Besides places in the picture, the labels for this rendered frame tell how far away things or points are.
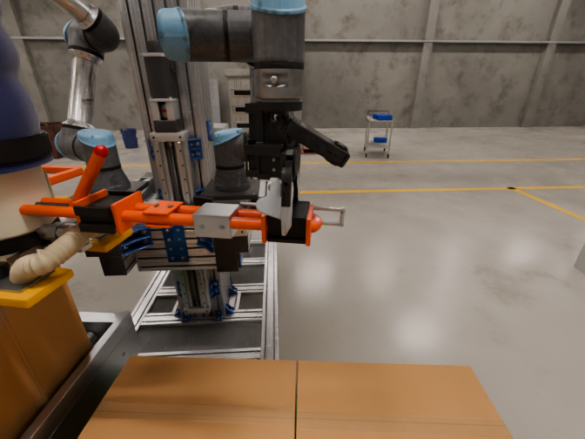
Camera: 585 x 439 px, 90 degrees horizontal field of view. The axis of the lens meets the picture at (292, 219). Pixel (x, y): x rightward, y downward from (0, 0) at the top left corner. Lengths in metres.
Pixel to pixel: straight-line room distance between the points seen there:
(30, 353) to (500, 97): 13.94
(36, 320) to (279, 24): 0.98
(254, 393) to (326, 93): 10.80
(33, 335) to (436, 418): 1.16
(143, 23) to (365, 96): 10.59
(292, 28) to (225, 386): 0.99
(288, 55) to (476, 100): 13.10
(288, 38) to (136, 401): 1.06
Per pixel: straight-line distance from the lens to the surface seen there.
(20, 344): 1.10
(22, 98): 0.76
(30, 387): 1.17
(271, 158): 0.47
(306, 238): 0.49
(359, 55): 11.63
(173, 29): 0.57
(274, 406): 1.05
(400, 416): 1.08
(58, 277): 0.72
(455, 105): 13.09
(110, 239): 0.82
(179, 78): 1.37
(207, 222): 0.54
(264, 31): 0.46
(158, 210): 0.59
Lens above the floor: 1.42
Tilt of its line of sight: 24 degrees down
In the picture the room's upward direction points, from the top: straight up
